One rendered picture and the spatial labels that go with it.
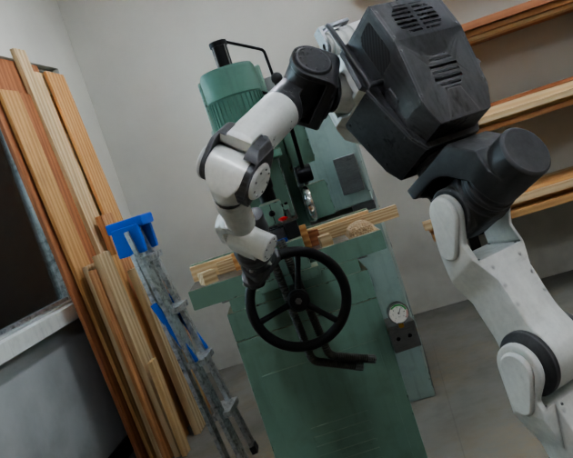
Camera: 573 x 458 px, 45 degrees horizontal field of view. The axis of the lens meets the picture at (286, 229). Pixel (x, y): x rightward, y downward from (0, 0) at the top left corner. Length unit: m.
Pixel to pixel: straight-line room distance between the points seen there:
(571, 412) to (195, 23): 3.63
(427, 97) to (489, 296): 0.44
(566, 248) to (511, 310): 3.15
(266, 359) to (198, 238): 2.60
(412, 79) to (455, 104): 0.11
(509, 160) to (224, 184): 0.55
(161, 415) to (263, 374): 1.43
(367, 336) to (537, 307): 0.71
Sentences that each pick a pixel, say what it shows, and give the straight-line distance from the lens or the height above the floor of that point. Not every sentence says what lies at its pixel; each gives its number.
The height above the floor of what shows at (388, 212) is 0.92.
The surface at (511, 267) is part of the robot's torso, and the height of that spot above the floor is 0.81.
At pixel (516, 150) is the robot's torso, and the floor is 1.05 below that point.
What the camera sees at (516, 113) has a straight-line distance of 4.03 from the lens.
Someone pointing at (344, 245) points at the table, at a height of 0.89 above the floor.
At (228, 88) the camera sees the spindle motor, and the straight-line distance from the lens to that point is 2.13.
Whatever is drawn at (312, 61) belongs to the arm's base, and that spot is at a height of 1.35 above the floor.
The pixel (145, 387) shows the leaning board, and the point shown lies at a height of 0.37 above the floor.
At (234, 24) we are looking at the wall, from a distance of 4.59.
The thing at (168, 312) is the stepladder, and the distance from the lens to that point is 2.92.
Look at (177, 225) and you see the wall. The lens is 4.66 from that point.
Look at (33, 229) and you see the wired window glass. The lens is 3.72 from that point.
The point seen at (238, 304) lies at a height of 0.82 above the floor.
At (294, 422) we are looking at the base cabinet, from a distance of 2.17.
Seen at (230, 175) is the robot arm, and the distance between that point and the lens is 1.34.
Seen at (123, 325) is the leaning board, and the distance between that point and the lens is 3.41.
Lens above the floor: 1.16
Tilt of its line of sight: 5 degrees down
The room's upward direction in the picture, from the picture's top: 18 degrees counter-clockwise
